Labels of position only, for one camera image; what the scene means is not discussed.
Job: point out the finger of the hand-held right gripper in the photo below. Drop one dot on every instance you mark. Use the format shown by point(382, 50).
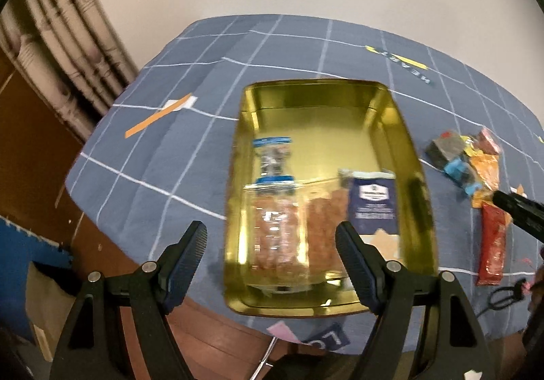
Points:
point(522, 210)

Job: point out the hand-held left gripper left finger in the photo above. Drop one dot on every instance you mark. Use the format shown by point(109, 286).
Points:
point(185, 265)

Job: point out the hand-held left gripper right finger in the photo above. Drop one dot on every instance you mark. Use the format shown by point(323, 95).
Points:
point(359, 269)

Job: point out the red snack packet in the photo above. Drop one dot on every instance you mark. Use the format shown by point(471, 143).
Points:
point(493, 248)

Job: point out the orange snack packet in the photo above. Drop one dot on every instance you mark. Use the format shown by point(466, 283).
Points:
point(486, 171)

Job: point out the blue and white cracker packet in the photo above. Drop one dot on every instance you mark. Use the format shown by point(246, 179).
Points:
point(374, 210)

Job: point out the pink and brown snack packet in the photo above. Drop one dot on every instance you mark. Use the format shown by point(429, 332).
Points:
point(488, 139)

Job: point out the clear packet of brown snacks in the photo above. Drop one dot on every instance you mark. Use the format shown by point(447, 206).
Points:
point(276, 231)

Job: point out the clear packet with blue header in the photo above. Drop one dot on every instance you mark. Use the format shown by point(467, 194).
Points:
point(272, 159)

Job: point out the red tin box gold interior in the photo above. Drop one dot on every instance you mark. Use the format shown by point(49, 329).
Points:
point(318, 129)

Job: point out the orange tape strip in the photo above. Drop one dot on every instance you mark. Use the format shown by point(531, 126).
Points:
point(519, 190)
point(157, 118)

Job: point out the grey-green snack packet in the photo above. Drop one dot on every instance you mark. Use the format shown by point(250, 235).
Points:
point(444, 148)

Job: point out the metal leg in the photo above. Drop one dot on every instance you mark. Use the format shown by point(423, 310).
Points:
point(265, 356)

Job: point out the cardboard box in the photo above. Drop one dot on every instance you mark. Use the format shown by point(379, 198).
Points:
point(46, 312)

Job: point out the white tape piece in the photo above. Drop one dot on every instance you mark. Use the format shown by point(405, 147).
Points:
point(172, 104)

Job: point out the blue foam mat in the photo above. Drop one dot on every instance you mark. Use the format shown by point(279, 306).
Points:
point(17, 248)

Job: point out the blue grid tablecloth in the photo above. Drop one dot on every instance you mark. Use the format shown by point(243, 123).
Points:
point(297, 48)

